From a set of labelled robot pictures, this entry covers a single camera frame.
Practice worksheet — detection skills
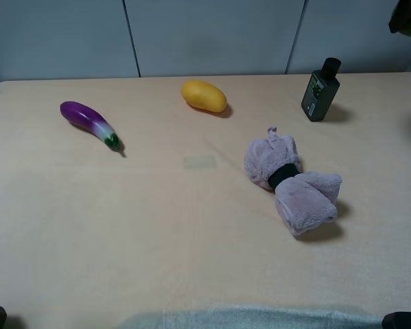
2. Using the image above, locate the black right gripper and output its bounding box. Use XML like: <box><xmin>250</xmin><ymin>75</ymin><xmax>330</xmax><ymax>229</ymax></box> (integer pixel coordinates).
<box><xmin>382</xmin><ymin>311</ymin><xmax>411</xmax><ymax>329</ymax></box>

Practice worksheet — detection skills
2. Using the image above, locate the green lime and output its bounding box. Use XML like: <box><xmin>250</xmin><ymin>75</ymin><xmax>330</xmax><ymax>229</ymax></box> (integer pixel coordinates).
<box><xmin>388</xmin><ymin>0</ymin><xmax>411</xmax><ymax>37</ymax></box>

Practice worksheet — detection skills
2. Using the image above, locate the pink rolled towel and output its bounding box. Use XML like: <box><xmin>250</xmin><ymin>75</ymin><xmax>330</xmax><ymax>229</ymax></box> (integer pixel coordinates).
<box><xmin>244</xmin><ymin>127</ymin><xmax>342</xmax><ymax>236</ymax></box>

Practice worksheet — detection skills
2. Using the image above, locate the black band on towel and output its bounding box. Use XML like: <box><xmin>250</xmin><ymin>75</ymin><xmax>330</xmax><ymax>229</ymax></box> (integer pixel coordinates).
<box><xmin>268</xmin><ymin>164</ymin><xmax>300</xmax><ymax>191</ymax></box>

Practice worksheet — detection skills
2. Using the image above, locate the purple toy eggplant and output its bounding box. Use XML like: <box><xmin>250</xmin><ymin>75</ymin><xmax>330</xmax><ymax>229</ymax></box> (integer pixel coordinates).
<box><xmin>60</xmin><ymin>101</ymin><xmax>121</xmax><ymax>151</ymax></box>

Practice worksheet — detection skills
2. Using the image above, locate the dark grey plastic bottle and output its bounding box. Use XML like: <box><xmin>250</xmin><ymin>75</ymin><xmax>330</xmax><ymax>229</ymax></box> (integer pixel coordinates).
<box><xmin>301</xmin><ymin>58</ymin><xmax>341</xmax><ymax>122</ymax></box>

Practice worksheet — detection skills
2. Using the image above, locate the yellow mango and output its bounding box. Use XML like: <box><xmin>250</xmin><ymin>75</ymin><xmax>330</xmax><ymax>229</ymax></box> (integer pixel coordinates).
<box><xmin>181</xmin><ymin>80</ymin><xmax>227</xmax><ymax>113</ymax></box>

